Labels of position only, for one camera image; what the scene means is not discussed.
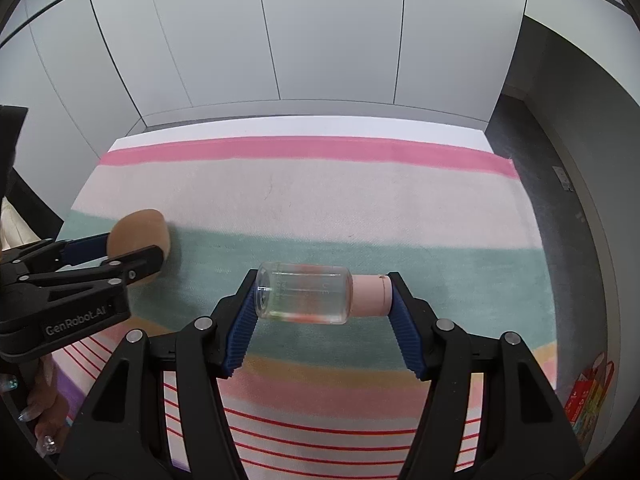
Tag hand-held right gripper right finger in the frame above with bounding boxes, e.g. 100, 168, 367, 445
387, 271, 586, 480

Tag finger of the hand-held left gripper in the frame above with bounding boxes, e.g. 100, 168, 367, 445
22, 245, 165, 289
0, 232, 111, 277

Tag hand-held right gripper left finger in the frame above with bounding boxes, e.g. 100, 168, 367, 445
56, 269, 261, 480

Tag brown makeup sponge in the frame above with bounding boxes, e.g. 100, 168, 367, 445
106, 208, 171, 286

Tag clear bottle with pink cap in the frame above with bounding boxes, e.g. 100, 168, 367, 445
254, 261, 395, 326

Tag person's left hand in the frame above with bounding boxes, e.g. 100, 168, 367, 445
2, 357, 71, 453

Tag striped pastel cloth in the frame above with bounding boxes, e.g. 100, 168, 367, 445
50, 136, 558, 480

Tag colourful red carton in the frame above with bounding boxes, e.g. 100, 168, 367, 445
564, 352, 616, 443

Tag tall white cabinet doors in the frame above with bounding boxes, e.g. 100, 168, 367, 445
0, 0, 531, 181

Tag white counter cabinet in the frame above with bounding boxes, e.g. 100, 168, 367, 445
492, 0, 640, 286

